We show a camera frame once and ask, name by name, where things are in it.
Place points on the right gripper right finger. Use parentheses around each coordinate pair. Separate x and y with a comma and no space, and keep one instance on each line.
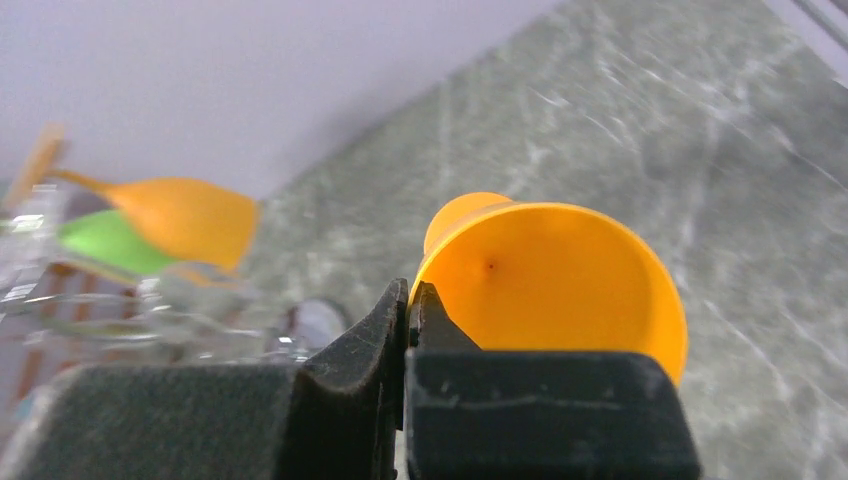
(478,414)

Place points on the green plastic wine glass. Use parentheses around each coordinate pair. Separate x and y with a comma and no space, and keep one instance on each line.
(106,238)

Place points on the orange plastic wine glass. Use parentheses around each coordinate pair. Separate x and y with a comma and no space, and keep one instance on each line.
(186,218)

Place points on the chrome wine glass rack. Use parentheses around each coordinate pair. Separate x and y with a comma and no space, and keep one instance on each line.
(186,312)

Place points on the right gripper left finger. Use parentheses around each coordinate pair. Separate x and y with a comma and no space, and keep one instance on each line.
(333,416)

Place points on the orange wooden rack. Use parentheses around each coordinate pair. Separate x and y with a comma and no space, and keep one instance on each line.
(46,152)

